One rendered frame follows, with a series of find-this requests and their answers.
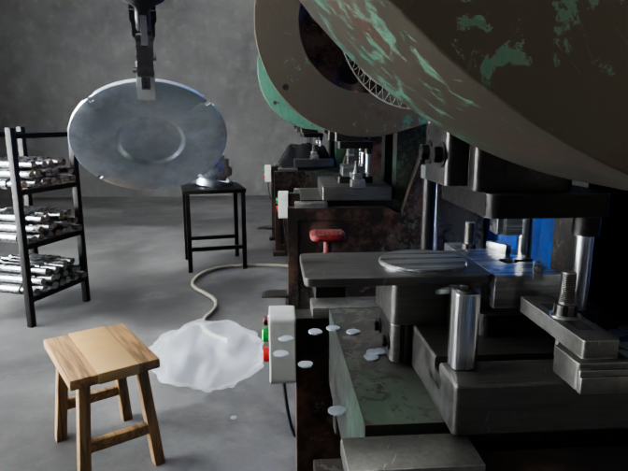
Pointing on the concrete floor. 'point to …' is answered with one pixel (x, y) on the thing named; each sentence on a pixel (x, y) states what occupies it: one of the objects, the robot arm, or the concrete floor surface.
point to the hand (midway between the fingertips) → (145, 81)
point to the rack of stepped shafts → (39, 223)
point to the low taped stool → (74, 349)
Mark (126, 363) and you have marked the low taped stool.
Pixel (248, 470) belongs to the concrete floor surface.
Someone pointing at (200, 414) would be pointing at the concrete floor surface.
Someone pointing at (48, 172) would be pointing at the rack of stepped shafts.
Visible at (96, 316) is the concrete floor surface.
